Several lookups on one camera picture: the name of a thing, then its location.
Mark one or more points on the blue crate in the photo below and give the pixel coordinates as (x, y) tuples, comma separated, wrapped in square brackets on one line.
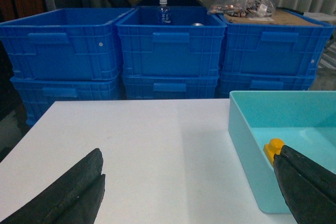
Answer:
[(69, 44), (273, 49), (158, 88), (244, 82), (175, 50), (39, 95)]

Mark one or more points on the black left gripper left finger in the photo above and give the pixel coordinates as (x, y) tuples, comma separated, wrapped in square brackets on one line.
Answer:
[(75, 197)]

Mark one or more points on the blue crate lower middle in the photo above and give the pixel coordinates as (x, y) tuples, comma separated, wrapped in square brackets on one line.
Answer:
[(158, 88)]

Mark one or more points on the teal plastic box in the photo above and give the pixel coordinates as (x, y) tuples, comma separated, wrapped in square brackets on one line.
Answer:
[(304, 120)]

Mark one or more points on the yellow toy block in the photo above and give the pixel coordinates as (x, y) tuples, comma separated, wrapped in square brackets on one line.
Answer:
[(272, 148)]

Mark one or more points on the brown cardboard sheet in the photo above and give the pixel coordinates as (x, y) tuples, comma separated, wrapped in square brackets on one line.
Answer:
[(280, 17)]

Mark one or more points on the blue crate upper right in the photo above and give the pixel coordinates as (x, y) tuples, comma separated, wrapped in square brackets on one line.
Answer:
[(273, 49)]

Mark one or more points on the blue crate upper middle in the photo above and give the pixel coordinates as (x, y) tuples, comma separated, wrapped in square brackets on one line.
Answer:
[(175, 50)]

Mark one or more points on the clear water bottle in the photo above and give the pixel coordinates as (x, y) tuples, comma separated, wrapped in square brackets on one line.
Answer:
[(163, 13)]

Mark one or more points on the blue crate upper left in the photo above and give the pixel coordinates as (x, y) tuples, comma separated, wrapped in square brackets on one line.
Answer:
[(69, 44)]

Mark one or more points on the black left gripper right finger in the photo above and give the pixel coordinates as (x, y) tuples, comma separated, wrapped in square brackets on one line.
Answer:
[(307, 187)]

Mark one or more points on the plastic bag of parts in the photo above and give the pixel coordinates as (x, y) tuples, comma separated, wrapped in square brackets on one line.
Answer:
[(243, 8)]

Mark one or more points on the silver can top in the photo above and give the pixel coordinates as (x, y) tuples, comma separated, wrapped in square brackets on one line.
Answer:
[(197, 24)]

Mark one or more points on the blue crate lower left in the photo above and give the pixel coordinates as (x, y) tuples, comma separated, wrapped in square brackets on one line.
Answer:
[(39, 95)]

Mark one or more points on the blue crate lower right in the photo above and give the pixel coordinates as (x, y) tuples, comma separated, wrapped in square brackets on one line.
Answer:
[(244, 82)]

